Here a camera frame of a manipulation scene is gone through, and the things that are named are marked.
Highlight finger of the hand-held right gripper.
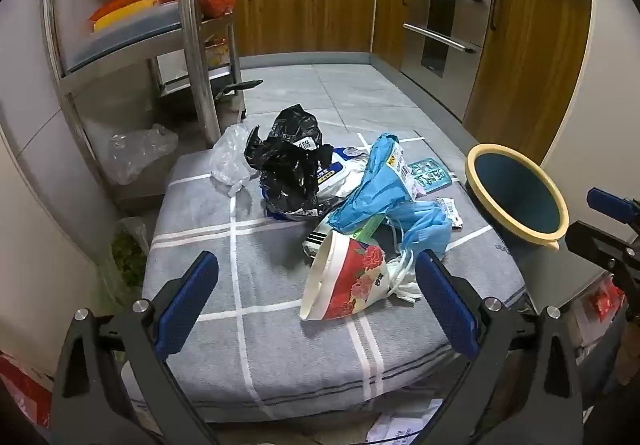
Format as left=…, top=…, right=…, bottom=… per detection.
left=586, top=187, right=640, bottom=227
left=565, top=220, right=640, bottom=287

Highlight black white striped packet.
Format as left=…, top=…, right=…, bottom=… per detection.
left=302, top=227, right=336, bottom=260

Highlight white wet wipes pack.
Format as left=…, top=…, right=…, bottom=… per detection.
left=262, top=145, right=373, bottom=220

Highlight clear plastic bag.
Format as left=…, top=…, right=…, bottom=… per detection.
left=107, top=124, right=180, bottom=186
left=210, top=124, right=261, bottom=198

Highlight stainless steel oven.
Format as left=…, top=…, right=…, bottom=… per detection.
left=400, top=0, right=496, bottom=100

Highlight red floral paper bowl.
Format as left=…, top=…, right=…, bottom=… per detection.
left=299, top=230, right=391, bottom=322

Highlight grey checked blanket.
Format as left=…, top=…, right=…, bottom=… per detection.
left=122, top=135, right=531, bottom=426

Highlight blue bucket with yellow rim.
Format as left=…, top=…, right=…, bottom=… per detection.
left=464, top=143, right=570, bottom=257

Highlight teal blister pack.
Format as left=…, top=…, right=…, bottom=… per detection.
left=407, top=157, right=453, bottom=193

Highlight metal shelf rack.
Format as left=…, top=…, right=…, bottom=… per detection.
left=40, top=0, right=251, bottom=206

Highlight grey tray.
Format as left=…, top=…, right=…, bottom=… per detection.
left=65, top=2, right=191, bottom=70

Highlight wooden kitchen cabinets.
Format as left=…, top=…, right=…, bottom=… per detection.
left=230, top=0, right=593, bottom=166

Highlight blue plastic bag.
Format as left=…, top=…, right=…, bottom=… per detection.
left=327, top=132, right=426, bottom=233

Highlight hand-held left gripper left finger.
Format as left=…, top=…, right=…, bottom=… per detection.
left=50, top=250, right=221, bottom=445

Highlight red printed bag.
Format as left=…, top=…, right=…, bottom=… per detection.
left=0, top=352, right=53, bottom=428

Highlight black plastic bag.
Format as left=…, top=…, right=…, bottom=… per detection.
left=244, top=104, right=335, bottom=220

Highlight bag of green vegetables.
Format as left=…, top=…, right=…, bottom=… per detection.
left=97, top=217, right=151, bottom=306

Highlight white tissue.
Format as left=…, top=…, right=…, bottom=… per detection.
left=387, top=250, right=426, bottom=306

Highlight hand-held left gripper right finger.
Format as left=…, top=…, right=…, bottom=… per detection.
left=414, top=249, right=586, bottom=445

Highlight black frying pan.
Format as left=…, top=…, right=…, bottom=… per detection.
left=160, top=79, right=264, bottom=120

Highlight white wrapper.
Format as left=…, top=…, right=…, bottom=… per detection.
left=435, top=197, right=465, bottom=231

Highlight yellow food packet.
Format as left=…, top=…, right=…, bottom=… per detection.
left=205, top=37, right=233, bottom=68

